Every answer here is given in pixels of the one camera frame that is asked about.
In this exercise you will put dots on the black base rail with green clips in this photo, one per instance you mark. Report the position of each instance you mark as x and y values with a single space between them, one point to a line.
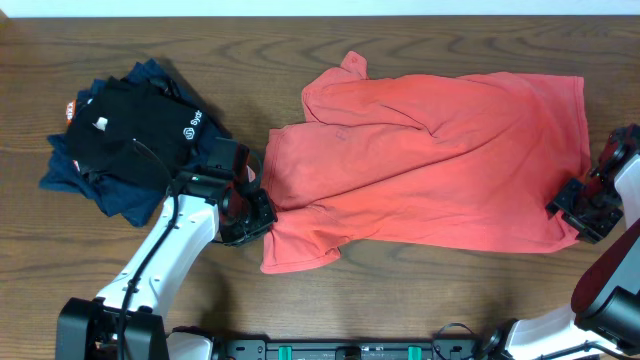
350 350

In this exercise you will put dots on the red orange t-shirt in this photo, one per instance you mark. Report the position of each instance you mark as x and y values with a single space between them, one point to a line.
467 162

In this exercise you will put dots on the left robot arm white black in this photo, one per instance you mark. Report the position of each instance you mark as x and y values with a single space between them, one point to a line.
126 318

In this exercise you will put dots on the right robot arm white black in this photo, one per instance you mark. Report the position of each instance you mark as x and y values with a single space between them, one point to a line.
603 315

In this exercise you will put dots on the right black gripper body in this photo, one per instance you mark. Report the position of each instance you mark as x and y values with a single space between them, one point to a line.
593 214

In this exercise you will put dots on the orange folded garment in pile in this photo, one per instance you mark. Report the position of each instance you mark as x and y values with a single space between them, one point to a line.
70 112

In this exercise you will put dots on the black folded shirt with logo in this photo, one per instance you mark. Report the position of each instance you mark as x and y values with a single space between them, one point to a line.
139 133

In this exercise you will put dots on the navy blue folded shirt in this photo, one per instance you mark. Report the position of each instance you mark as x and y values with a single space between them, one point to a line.
112 195

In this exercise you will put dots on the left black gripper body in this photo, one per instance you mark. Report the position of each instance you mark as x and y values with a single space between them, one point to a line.
253 219

